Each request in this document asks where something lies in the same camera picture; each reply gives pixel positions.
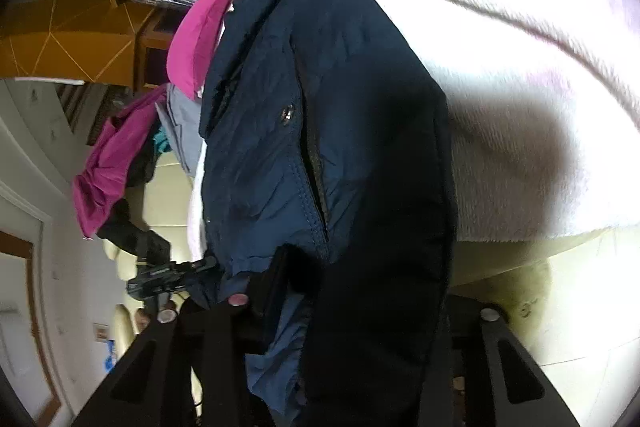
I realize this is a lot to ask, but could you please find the black garment on sofa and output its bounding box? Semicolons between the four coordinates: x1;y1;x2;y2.
96;138;170;265

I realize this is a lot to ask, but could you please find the purple fleece garment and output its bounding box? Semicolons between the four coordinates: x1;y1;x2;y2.
72;86;167;237

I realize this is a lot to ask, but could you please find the person's left hand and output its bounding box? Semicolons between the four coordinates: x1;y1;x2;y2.
134;308;152;333

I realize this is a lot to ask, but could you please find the magenta pillow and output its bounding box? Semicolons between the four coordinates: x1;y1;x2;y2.
166;0;230;101

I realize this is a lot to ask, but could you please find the grey garment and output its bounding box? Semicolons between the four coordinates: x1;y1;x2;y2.
155;83;204;179

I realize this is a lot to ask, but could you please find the teal garment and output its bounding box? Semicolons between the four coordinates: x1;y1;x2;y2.
152;126;172;158

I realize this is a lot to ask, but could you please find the navy blue puffer jacket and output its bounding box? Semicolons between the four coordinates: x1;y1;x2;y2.
200;0;457;426

